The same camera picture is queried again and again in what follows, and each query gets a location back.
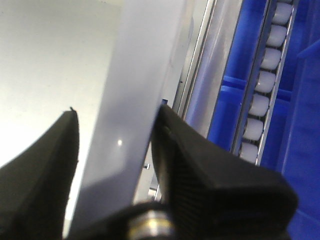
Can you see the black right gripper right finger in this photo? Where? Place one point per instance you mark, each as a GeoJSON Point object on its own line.
{"type": "Point", "coordinates": [213, 194]}

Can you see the white plastic tote bin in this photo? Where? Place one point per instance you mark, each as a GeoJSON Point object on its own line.
{"type": "Point", "coordinates": [111, 62]}

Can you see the right blue bin near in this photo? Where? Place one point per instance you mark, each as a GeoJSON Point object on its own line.
{"type": "Point", "coordinates": [293, 142]}

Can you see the front right roller track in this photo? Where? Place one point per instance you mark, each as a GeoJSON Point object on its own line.
{"type": "Point", "coordinates": [262, 85]}

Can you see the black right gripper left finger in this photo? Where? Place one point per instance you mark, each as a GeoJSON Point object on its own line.
{"type": "Point", "coordinates": [35, 186]}

